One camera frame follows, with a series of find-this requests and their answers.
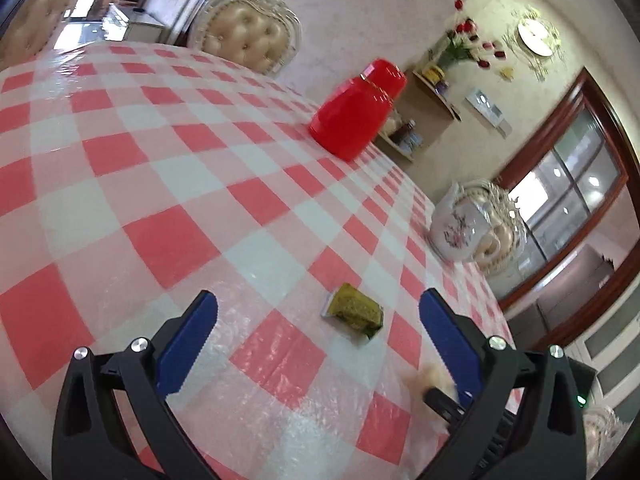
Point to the white television stand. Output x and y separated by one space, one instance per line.
132 22

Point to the bag of beige food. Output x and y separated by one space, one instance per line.
392 120

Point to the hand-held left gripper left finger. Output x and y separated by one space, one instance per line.
190 342

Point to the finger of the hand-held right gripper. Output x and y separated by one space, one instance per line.
442 402

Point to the olive green snack packet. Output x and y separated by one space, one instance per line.
355 307

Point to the artificial red flowers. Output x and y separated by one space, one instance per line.
462 27

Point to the white framed wall picture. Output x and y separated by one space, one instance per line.
487 110

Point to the red checkered tablecloth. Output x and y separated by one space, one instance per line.
175 185

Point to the brown bottle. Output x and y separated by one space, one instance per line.
404 131

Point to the red thermos jug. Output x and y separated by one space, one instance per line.
355 110

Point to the white blue box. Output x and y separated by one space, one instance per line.
414 142

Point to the cream tufted dining chair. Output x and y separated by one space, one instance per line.
600 440
507 247
250 35
35 25

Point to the purple jar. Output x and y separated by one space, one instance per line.
441 88

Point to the yellow jar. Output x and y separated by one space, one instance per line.
434 72

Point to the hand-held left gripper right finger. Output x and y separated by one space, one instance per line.
447 345

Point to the white floral teapot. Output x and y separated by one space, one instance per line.
460 227

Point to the wooden framed glass door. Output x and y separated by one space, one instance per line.
565 180

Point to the round wall clock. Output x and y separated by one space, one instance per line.
535 37

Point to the wooden wall shelf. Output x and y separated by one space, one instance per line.
442 106

